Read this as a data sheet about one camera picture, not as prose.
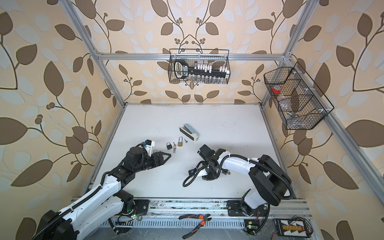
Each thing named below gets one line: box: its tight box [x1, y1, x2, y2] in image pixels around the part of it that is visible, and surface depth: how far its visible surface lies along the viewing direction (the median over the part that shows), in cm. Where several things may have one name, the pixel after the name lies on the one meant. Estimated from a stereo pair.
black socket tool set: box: [174, 59, 230, 79], surface depth 84 cm
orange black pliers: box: [178, 213, 212, 240], surface depth 72 cm
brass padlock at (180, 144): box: [177, 136, 183, 147], surface depth 101 cm
